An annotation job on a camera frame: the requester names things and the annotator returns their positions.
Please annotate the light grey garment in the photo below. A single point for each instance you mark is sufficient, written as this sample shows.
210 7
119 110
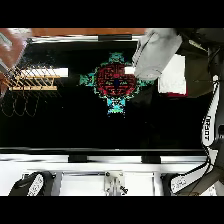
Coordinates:
155 53

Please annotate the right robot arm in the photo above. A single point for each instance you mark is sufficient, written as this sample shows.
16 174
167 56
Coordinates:
210 110

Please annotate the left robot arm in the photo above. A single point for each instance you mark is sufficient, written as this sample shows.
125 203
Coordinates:
31 185

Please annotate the red garment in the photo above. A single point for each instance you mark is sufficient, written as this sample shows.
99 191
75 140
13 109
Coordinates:
178 95

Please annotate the white garment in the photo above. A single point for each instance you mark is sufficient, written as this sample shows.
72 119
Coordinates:
173 78

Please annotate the dark garment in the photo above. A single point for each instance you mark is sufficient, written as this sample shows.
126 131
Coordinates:
196 73

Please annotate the silver frame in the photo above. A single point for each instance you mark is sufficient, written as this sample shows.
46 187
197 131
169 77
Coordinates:
100 166

